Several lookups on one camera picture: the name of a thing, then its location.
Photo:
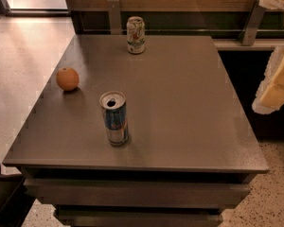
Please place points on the blue silver redbull can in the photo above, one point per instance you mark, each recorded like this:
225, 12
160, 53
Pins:
113, 106

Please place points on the white green 7up can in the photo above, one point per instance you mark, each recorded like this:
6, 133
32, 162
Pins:
136, 35

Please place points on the grey drawer cabinet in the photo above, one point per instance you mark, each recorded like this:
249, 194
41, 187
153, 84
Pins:
190, 152

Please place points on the orange fruit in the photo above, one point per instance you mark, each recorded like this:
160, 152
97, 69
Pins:
67, 78

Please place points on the right metal wall bracket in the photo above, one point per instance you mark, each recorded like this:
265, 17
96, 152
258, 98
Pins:
249, 33

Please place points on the metal wall bracket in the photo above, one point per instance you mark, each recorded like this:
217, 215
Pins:
249, 33
114, 17

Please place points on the left metal wall bracket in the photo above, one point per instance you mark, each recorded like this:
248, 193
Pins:
114, 17

